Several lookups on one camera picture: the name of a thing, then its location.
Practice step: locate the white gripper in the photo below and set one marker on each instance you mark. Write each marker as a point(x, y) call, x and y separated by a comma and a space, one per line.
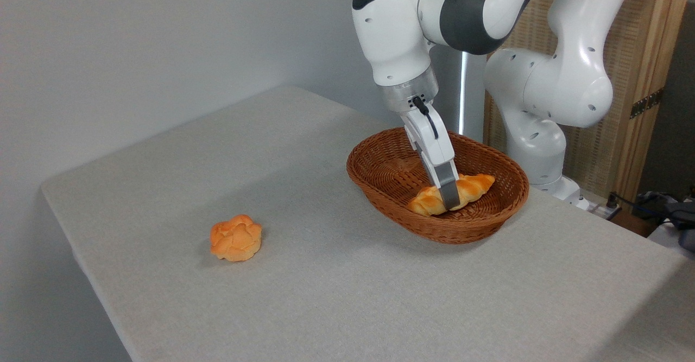
point(434, 139)

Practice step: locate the braided bread loaf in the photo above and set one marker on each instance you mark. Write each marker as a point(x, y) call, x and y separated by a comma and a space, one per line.
point(478, 186)

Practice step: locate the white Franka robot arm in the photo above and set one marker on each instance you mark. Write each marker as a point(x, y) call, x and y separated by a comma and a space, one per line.
point(564, 80)

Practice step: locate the round orange bread bun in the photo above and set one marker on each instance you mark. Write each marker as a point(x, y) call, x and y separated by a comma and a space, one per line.
point(237, 238)

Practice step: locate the brown wicker basket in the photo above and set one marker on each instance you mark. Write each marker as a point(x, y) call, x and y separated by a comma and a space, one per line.
point(391, 161)

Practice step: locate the dark metal screen hinge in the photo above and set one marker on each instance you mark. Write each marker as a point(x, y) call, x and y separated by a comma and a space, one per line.
point(646, 103)

